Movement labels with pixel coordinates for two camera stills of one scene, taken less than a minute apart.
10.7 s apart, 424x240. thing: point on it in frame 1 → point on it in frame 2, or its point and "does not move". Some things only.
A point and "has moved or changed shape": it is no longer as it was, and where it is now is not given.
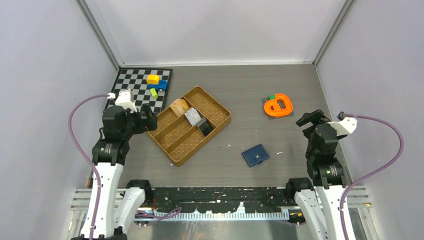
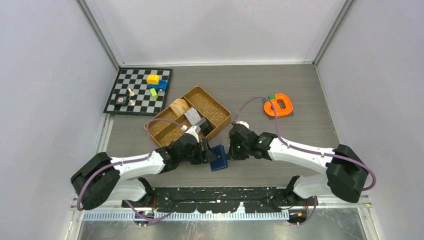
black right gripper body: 315,116 → 238,152
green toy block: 153,93 does not move
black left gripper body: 145,124 → 195,156
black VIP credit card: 204,126 does not move
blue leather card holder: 255,155 has moved or changed shape
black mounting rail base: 223,200 does not move
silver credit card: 193,116 does not move
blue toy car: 163,84 does not move
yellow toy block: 153,79 does not move
